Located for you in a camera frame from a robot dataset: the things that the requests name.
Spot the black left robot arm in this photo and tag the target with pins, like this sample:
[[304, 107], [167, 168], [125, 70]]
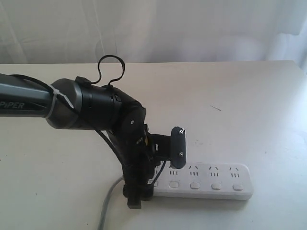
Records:
[[77, 105]]

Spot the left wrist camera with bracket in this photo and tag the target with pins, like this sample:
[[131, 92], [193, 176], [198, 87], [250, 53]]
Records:
[[170, 148]]

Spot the white zip tie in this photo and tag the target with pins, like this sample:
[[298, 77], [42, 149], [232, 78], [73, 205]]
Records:
[[58, 97]]

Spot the white five-outlet power strip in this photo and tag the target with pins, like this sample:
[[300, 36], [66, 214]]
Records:
[[205, 181]]

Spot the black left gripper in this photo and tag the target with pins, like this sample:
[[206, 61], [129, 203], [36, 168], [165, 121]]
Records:
[[137, 157]]

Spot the white sheer curtain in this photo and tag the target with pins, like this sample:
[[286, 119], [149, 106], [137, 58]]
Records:
[[81, 31]]

